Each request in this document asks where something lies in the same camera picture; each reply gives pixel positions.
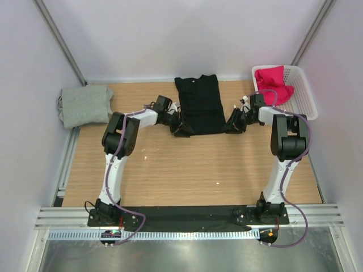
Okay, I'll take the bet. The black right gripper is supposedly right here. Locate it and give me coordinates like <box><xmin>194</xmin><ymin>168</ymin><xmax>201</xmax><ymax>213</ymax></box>
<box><xmin>222</xmin><ymin>108</ymin><xmax>258</xmax><ymax>135</ymax></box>

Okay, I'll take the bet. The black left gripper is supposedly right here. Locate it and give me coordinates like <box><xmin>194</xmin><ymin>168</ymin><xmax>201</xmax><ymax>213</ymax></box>
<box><xmin>162</xmin><ymin>112</ymin><xmax>195</xmax><ymax>138</ymax></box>

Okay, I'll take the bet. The black t shirt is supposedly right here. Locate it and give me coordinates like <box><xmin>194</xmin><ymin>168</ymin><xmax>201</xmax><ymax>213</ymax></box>
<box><xmin>174</xmin><ymin>74</ymin><xmax>226</xmax><ymax>136</ymax></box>

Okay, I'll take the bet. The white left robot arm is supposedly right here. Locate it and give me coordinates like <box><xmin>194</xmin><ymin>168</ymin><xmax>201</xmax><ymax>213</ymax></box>
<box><xmin>87</xmin><ymin>95</ymin><xmax>191</xmax><ymax>227</ymax></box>

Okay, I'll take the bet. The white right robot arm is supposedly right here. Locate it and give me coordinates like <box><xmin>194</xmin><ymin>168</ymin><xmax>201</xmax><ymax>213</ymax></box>
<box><xmin>222</xmin><ymin>92</ymin><xmax>311</xmax><ymax>226</ymax></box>

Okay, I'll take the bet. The pink t shirt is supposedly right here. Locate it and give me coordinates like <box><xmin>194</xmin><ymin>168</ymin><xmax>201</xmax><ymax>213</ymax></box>
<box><xmin>254</xmin><ymin>66</ymin><xmax>294</xmax><ymax>106</ymax></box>

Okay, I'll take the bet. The white plastic laundry basket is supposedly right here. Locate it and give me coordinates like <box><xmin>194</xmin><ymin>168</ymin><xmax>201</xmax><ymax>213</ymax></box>
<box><xmin>251</xmin><ymin>65</ymin><xmax>319</xmax><ymax>121</ymax></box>

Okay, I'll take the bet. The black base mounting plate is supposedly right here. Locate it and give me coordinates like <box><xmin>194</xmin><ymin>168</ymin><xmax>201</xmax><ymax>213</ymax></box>
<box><xmin>87</xmin><ymin>205</ymin><xmax>289</xmax><ymax>232</ymax></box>

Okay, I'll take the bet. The grey folded t shirt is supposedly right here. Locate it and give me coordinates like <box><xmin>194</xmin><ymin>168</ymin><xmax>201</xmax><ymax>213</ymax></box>
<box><xmin>57</xmin><ymin>85</ymin><xmax>113</xmax><ymax>129</ymax></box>

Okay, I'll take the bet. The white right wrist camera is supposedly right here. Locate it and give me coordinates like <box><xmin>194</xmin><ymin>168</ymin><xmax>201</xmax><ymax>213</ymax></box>
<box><xmin>240</xmin><ymin>96</ymin><xmax>251</xmax><ymax>113</ymax></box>

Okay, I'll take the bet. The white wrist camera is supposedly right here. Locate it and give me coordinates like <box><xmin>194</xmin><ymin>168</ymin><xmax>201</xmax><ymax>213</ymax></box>
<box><xmin>167</xmin><ymin>103</ymin><xmax>180</xmax><ymax>115</ymax></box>
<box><xmin>240</xmin><ymin>96</ymin><xmax>251</xmax><ymax>113</ymax></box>

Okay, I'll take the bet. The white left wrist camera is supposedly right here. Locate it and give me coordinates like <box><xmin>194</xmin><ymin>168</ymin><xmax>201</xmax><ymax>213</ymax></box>
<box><xmin>167</xmin><ymin>103</ymin><xmax>180</xmax><ymax>115</ymax></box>

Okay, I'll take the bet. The white slotted cable duct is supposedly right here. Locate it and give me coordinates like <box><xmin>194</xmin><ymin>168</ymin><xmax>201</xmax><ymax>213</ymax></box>
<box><xmin>48</xmin><ymin>228</ymin><xmax>260</xmax><ymax>241</ymax></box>

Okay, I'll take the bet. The aluminium frame rail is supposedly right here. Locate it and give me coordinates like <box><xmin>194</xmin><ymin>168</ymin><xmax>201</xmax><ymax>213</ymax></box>
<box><xmin>35</xmin><ymin>204</ymin><xmax>343</xmax><ymax>232</ymax></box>

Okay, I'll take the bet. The right aluminium corner post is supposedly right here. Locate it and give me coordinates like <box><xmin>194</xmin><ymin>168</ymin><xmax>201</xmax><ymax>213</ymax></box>
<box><xmin>291</xmin><ymin>0</ymin><xmax>337</xmax><ymax>66</ymax></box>

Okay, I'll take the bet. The aluminium corner post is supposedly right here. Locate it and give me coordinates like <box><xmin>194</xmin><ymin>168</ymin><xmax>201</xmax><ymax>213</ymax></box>
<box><xmin>33</xmin><ymin>0</ymin><xmax>87</xmax><ymax>86</ymax></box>
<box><xmin>291</xmin><ymin>0</ymin><xmax>337</xmax><ymax>66</ymax></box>

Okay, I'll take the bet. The left aluminium corner post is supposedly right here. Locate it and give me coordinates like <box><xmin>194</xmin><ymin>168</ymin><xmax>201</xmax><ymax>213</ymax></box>
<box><xmin>33</xmin><ymin>0</ymin><xmax>87</xmax><ymax>86</ymax></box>

